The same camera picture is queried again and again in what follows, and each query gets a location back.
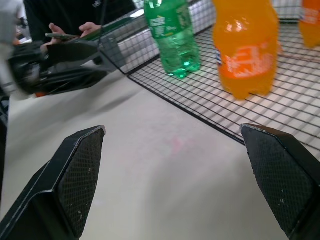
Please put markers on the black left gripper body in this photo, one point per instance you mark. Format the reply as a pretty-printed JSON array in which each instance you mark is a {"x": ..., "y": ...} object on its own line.
[{"x": 27, "y": 67}]

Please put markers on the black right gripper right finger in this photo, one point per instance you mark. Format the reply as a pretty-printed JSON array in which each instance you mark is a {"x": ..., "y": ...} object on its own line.
[{"x": 280, "y": 175}]

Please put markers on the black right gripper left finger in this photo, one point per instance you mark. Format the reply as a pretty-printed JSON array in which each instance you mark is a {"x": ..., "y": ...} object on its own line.
[{"x": 75, "y": 175}]

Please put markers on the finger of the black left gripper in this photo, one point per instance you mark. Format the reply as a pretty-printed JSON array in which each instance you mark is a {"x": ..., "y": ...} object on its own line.
[
  {"x": 72, "y": 52},
  {"x": 72, "y": 78}
]

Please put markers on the green conveyor belt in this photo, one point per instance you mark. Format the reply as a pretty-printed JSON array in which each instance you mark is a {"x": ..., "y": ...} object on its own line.
[{"x": 112, "y": 25}]

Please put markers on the bystander right hand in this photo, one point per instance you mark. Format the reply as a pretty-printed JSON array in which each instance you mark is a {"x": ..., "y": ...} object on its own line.
[{"x": 58, "y": 30}]

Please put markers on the bystander left hand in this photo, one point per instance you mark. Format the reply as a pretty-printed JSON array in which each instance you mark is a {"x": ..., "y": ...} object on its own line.
[{"x": 90, "y": 28}]

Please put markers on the dark smartphone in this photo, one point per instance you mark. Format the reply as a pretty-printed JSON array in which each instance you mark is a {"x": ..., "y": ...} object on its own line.
[{"x": 62, "y": 36}]

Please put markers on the bystander black shirt torso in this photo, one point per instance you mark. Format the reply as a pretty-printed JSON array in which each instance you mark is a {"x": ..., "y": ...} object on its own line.
[{"x": 75, "y": 12}]

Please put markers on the green plastic soda bottle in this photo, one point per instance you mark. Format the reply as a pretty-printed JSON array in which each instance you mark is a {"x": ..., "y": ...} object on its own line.
[{"x": 175, "y": 37}]

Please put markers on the orange plastic soda bottle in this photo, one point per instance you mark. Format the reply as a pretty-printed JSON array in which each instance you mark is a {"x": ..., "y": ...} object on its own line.
[
  {"x": 247, "y": 50},
  {"x": 311, "y": 22}
]

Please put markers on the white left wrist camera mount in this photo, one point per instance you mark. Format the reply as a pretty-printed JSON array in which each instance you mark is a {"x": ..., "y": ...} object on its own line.
[{"x": 4, "y": 75}]

